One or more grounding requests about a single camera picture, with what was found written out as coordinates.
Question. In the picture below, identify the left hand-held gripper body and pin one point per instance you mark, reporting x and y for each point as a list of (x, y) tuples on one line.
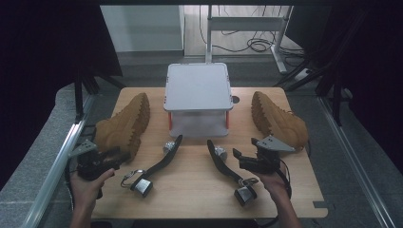
[(90, 164)]

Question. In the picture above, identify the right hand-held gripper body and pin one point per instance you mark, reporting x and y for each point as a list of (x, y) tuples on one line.
[(263, 163)]

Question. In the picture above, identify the black silver heeled sandal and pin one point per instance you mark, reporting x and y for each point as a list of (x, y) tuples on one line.
[(221, 164), (164, 161)]

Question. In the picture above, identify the tan suede lace-up boot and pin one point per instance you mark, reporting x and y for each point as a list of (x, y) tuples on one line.
[(122, 126), (280, 122)]

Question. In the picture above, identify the white shoe rack orange legs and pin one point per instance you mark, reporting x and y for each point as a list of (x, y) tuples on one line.
[(198, 85)]

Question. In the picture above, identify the person's right hand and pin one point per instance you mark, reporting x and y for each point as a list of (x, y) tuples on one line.
[(274, 183)]

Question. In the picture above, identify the person's left hand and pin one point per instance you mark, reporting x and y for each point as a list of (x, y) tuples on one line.
[(85, 191)]

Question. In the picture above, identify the black metal stand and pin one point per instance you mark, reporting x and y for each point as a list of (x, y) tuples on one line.
[(335, 95), (78, 95)]

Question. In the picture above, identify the white power strip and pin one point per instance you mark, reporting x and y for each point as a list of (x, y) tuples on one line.
[(302, 74)]

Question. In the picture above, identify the black curtain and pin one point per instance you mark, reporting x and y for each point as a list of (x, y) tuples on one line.
[(374, 79), (38, 63)]

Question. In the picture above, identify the white cabinet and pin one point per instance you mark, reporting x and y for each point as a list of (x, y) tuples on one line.
[(142, 28)]

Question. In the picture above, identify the black square bracket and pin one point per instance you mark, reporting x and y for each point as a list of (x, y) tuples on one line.
[(92, 128)]

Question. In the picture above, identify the aluminium rail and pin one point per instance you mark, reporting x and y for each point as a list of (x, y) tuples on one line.
[(53, 177), (355, 164)]

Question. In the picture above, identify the white metal desk frame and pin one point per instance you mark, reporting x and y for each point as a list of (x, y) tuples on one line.
[(244, 23)]

